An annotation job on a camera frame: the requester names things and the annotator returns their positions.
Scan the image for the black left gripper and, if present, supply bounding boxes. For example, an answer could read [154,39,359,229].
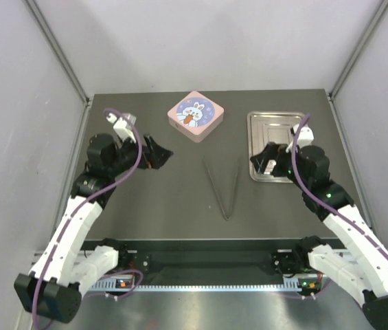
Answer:
[108,132,173,177]

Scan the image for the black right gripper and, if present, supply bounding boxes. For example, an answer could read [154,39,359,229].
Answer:
[251,142,310,191]

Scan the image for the steel tweezers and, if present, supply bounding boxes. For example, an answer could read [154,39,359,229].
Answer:
[202,157,242,221]

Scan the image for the pink chocolate tin box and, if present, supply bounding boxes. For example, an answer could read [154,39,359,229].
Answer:
[169,116,224,143]

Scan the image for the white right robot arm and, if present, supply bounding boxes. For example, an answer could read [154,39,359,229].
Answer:
[250,142,388,329]

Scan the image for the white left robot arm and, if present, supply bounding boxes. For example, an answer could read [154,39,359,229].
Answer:
[14,133,173,328]

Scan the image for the steel tray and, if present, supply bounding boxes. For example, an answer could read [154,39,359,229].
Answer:
[247,111,304,184]

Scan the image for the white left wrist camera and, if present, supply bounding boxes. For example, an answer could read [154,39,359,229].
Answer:
[106,113,136,143]

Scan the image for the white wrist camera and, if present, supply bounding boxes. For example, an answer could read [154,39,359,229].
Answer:
[287,124,314,151]
[106,113,136,143]

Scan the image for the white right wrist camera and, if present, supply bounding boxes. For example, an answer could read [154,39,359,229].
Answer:
[287,124,314,151]

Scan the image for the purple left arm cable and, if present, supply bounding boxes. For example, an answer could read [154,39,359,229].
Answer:
[30,107,145,330]

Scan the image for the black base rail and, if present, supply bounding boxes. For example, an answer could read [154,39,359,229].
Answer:
[80,239,339,300]

